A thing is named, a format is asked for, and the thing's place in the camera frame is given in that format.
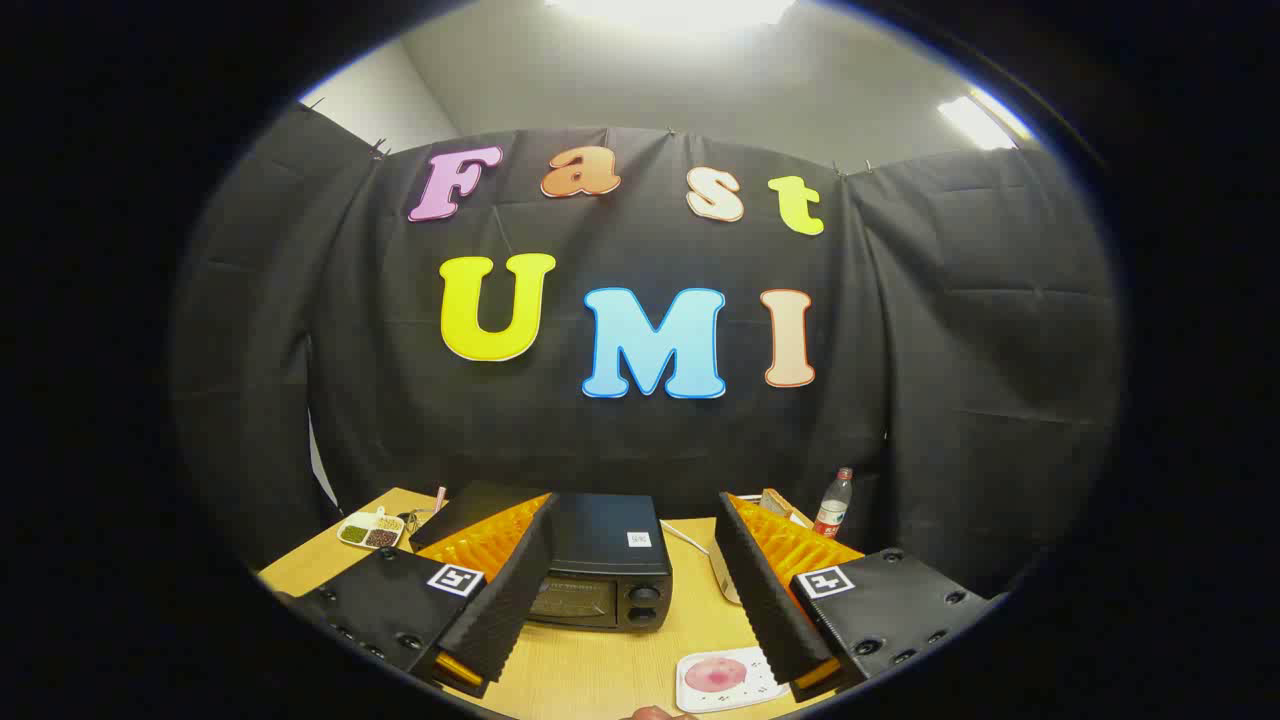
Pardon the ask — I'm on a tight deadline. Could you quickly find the white power cable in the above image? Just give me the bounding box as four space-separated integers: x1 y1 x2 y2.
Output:
658 518 713 558

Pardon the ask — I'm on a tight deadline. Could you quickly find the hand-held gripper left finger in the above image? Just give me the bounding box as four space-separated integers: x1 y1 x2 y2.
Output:
300 492 559 699

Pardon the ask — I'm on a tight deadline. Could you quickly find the white square plate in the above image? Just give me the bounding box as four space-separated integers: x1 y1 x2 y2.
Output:
676 646 791 714

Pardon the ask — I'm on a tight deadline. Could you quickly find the white pop-up toaster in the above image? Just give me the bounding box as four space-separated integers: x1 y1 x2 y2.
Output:
708 497 813 607

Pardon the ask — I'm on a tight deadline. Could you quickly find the large ceiling light panel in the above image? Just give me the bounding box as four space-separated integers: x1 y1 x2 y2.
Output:
545 0 796 31

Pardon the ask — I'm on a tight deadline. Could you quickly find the black toaster oven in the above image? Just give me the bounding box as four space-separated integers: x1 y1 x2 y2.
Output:
410 482 673 633

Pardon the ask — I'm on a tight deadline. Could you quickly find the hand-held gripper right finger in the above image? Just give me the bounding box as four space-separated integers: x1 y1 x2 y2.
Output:
714 490 1006 703

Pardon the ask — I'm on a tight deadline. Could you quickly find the red label plastic bottle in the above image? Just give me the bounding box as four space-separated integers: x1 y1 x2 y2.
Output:
812 467 854 539

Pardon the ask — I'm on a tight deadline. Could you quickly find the white divided bean tray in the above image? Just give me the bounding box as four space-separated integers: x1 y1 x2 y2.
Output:
337 508 406 551

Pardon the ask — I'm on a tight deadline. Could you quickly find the pink ham slice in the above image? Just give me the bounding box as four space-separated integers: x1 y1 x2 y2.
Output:
683 657 749 694

